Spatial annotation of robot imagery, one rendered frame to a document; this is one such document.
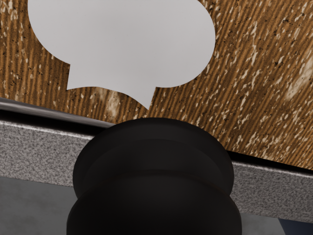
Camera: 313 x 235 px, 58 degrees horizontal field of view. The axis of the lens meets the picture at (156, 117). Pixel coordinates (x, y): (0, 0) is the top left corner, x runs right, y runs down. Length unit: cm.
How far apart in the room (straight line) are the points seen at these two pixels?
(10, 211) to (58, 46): 177
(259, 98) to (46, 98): 20
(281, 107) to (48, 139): 25
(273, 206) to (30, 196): 157
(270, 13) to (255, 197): 24
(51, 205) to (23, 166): 149
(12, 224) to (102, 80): 186
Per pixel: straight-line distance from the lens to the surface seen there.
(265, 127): 31
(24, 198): 186
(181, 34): 24
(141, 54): 24
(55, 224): 198
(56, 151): 35
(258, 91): 28
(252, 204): 41
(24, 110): 32
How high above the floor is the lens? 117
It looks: 59 degrees down
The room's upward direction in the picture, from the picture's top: 178 degrees clockwise
